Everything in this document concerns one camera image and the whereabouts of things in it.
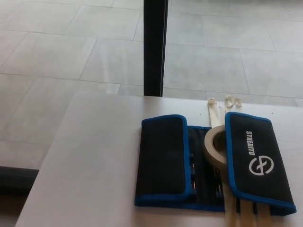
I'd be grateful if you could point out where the black blue-trimmed folding toolkit case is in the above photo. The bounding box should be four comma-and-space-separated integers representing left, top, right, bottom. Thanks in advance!
134, 111, 297, 215

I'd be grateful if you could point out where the black vertical pillar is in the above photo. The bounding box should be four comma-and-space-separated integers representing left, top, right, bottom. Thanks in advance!
143, 0, 169, 97

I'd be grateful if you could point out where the beige masking tape roll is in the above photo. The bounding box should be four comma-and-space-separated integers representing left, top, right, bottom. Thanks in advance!
204, 125, 229, 172

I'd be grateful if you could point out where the dark low bench edge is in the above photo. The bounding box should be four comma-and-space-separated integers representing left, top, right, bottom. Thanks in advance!
0, 166, 40, 190

